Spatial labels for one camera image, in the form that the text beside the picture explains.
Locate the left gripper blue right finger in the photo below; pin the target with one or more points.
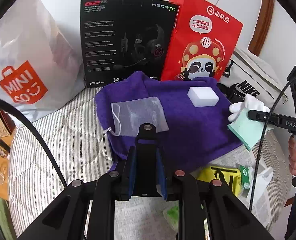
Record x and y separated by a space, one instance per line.
161 177

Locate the person's right hand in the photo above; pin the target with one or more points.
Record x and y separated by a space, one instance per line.
292 155

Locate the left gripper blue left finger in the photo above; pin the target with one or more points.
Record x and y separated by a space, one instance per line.
129 173

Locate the green wet wipe packet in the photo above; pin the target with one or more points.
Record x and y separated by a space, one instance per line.
246 176

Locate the yellow mesh pouch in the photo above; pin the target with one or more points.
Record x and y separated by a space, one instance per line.
229 176

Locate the brown wooden door frame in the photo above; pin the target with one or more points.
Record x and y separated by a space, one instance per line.
262 26

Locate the white mesh drawstring pouch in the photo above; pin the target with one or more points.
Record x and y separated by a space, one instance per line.
128 116

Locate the black headset box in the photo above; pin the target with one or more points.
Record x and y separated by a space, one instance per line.
120 37

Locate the white paper towel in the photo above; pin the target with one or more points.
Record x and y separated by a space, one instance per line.
263 179

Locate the white sponge block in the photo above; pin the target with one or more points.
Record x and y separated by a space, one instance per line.
203 96

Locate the striped quilt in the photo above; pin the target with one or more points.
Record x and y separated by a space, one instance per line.
74 136

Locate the green tissue pack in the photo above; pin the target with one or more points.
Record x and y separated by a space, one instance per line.
171 215

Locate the wooden side shelf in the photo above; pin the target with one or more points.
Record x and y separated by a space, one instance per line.
0 164

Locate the red panda paper bag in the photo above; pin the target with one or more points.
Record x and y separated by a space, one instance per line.
202 41

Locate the purple towel tray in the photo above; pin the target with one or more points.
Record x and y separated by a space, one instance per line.
196 135

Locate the white Miniso plastic bag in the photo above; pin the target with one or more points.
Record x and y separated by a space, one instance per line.
39 70

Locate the white Nike waist bag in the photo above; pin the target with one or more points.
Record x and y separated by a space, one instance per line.
246 73

